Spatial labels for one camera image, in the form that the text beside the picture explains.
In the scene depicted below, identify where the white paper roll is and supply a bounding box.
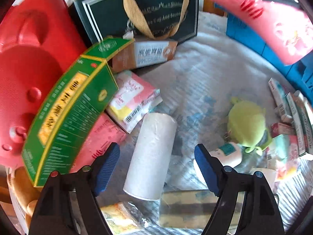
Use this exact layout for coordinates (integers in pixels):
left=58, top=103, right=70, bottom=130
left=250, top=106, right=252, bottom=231
left=123, top=112, right=177, bottom=201

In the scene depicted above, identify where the brown teddy bear plush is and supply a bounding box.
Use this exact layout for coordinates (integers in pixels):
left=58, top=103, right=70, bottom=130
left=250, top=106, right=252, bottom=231
left=7, top=167, right=40, bottom=228

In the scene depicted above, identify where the pink tissue pack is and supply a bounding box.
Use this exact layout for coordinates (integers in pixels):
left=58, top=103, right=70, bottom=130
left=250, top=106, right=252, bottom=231
left=69, top=113, right=127, bottom=173
left=211, top=0, right=312, bottom=65

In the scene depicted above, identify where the white small bottle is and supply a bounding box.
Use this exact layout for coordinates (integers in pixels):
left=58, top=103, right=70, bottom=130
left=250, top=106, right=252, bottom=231
left=192, top=141, right=243, bottom=177

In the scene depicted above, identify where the red bear-shaped plastic case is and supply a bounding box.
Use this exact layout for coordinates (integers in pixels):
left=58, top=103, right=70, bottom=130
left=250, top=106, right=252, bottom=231
left=1, top=0, right=85, bottom=168

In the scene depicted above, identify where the green yellow carton box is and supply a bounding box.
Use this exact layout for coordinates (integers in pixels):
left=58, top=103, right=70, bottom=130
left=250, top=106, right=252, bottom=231
left=22, top=36, right=134, bottom=187

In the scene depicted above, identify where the yellow tissue packet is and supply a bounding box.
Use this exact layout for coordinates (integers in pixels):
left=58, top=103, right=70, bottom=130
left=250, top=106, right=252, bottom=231
left=100, top=202, right=149, bottom=234

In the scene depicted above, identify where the dark green gift bag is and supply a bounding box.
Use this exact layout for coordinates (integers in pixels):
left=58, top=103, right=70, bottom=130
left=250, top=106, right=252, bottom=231
left=69, top=0, right=199, bottom=45

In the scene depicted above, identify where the pink yellow sanitary pad pack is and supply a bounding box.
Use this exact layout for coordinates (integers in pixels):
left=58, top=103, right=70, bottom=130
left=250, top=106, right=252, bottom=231
left=106, top=70, right=162, bottom=134

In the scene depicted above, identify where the pastel wet wipes pack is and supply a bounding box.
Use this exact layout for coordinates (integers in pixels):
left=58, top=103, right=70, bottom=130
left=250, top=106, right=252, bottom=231
left=266, top=134, right=299, bottom=181

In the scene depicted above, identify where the blue plastic storage crate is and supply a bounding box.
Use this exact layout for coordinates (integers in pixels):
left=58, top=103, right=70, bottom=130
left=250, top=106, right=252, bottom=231
left=226, top=13, right=312, bottom=101

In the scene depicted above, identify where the white medicine boxes stack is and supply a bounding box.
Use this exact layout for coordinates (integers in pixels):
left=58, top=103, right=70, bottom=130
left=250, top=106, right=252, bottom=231
left=268, top=78, right=312, bottom=160

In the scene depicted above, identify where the brown white toothpaste box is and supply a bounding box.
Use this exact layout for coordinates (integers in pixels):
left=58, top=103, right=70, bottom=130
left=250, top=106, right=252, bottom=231
left=110, top=40, right=177, bottom=73

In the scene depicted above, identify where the green frog plush toy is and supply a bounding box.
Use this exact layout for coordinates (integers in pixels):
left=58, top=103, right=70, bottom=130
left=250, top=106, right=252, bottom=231
left=224, top=97, right=272, bottom=156

